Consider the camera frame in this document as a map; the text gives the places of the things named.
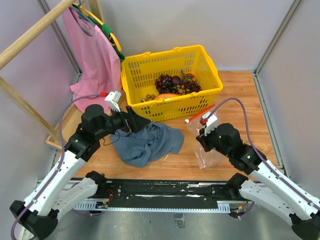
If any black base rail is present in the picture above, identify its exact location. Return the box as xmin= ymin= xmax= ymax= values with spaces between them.
xmin=77 ymin=177 xmax=258 ymax=211

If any grey hanger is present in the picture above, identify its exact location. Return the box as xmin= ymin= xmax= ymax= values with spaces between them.
xmin=70 ymin=0 xmax=96 ymax=37

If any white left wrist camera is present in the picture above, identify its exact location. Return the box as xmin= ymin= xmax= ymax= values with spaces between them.
xmin=104 ymin=90 xmax=122 ymax=112

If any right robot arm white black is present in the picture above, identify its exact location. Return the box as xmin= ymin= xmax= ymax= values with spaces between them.
xmin=196 ymin=123 xmax=320 ymax=240

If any colourful small toy fruit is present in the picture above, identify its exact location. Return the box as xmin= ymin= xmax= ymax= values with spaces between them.
xmin=186 ymin=73 xmax=198 ymax=82

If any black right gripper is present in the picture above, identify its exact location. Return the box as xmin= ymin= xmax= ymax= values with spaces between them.
xmin=196 ymin=123 xmax=232 ymax=158

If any yellow green hanger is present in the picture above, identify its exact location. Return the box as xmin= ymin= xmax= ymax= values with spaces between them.
xmin=70 ymin=0 xmax=126 ymax=63

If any blue crumpled cloth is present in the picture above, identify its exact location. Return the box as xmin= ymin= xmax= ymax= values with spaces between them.
xmin=110 ymin=122 xmax=184 ymax=168

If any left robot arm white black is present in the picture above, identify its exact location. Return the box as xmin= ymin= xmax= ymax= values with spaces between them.
xmin=10 ymin=104 xmax=151 ymax=240

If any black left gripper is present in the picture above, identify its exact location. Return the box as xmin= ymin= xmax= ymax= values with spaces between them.
xmin=95 ymin=103 xmax=151 ymax=140

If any dark purple plum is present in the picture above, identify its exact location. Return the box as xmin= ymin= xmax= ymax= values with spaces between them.
xmin=171 ymin=75 xmax=181 ymax=86

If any wooden clothes rack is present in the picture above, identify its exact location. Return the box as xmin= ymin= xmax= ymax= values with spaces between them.
xmin=0 ymin=0 xmax=126 ymax=152

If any yellow plastic basket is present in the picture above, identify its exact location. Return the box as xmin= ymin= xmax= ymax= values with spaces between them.
xmin=121 ymin=45 xmax=224 ymax=122

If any pink t-shirt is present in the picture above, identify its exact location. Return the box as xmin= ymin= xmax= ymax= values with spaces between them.
xmin=62 ymin=8 xmax=121 ymax=99

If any dark purple grape bunch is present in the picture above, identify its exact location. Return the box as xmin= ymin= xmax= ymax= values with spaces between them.
xmin=185 ymin=79 xmax=202 ymax=93

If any clear zip bag orange seal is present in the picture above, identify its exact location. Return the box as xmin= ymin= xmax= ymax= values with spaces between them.
xmin=184 ymin=104 xmax=226 ymax=169

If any dark red grape bunch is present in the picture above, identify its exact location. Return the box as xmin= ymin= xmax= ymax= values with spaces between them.
xmin=154 ymin=74 xmax=174 ymax=94

